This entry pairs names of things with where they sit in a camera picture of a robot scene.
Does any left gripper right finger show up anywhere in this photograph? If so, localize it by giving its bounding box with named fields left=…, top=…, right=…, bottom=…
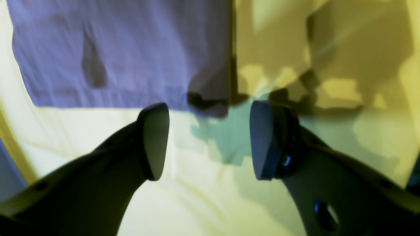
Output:
left=249, top=101, right=419, bottom=236

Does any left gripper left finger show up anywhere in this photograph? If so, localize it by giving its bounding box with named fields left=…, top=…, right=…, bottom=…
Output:
left=1, top=103, right=170, bottom=236

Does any brown T-shirt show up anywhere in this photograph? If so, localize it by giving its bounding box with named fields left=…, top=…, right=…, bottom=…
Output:
left=6, top=0, right=232, bottom=117

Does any yellow tablecloth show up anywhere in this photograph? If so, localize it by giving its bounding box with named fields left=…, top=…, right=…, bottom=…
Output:
left=0, top=0, right=420, bottom=236

